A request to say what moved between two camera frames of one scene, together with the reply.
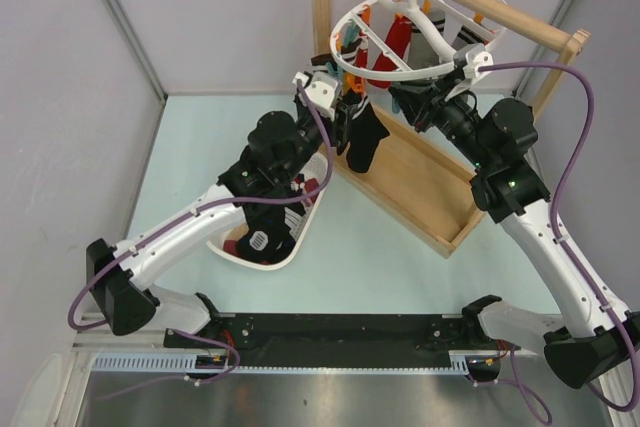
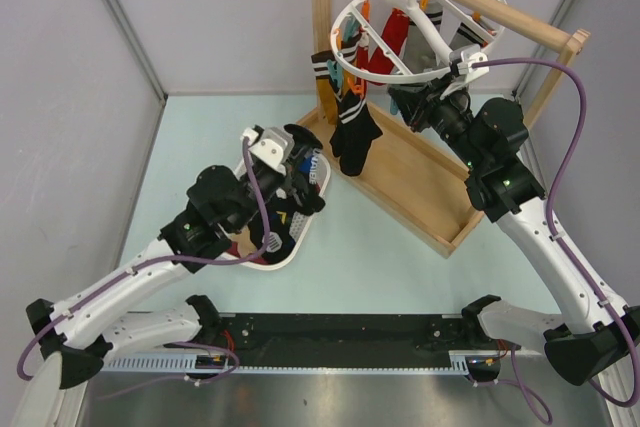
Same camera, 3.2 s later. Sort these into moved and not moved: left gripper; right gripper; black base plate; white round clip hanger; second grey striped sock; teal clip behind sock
Moved: left gripper; white round clip hanger
Not moved: second grey striped sock; black base plate; right gripper; teal clip behind sock
